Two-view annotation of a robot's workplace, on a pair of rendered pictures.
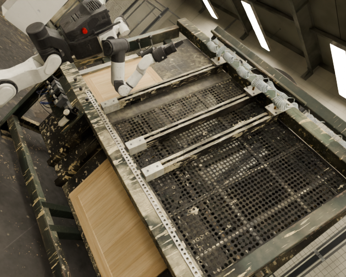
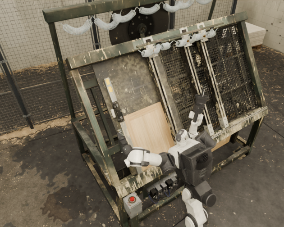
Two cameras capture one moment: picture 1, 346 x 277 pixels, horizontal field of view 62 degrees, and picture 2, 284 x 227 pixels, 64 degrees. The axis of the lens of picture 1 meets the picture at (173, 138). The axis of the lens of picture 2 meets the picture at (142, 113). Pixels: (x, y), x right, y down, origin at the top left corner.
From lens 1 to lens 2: 3.02 m
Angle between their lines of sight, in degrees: 66
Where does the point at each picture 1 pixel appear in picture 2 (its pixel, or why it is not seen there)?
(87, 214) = not seen: hidden behind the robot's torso
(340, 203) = (247, 38)
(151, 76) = (149, 112)
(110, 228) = not seen: hidden behind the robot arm
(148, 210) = (240, 126)
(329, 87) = not seen: outside the picture
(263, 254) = (258, 83)
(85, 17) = (209, 164)
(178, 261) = (256, 116)
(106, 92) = (162, 148)
